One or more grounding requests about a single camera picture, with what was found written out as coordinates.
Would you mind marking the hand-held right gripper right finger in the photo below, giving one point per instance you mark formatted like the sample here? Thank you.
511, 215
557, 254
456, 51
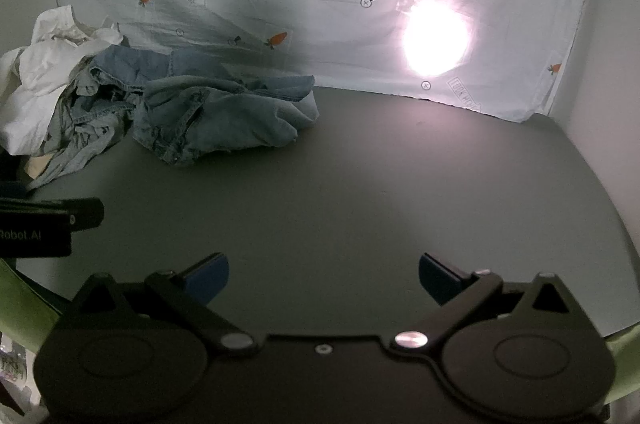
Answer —
436, 276

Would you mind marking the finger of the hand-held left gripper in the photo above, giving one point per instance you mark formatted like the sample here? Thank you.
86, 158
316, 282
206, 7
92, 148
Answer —
75, 210

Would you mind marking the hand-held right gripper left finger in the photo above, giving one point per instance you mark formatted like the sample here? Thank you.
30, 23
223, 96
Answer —
211, 276

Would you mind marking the blue denim jeans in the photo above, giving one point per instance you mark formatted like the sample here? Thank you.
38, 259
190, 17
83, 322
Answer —
225, 118

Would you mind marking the beige cloth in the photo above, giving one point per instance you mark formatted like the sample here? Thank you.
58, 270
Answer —
37, 166

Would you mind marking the light green cloth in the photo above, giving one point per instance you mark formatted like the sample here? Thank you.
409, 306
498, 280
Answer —
25, 299
622, 364

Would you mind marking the crumpled light denim garment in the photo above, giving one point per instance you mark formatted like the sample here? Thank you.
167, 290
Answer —
95, 103

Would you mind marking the crumpled white garment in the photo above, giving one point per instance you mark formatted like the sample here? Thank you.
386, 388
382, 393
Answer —
45, 68

